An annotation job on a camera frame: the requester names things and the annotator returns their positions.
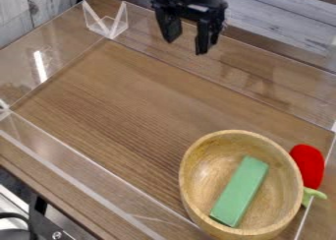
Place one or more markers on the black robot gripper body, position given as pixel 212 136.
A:
pixel 193 10

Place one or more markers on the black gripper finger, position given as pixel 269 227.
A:
pixel 208 31
pixel 169 22

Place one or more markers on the brown wooden bowl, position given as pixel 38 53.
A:
pixel 208 164

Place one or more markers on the green rectangular block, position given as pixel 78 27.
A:
pixel 238 192

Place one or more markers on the red plush strawberry toy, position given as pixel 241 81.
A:
pixel 310 164

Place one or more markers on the clear acrylic corner bracket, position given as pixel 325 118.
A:
pixel 106 26

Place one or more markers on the black metal table bracket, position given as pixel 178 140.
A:
pixel 45 230

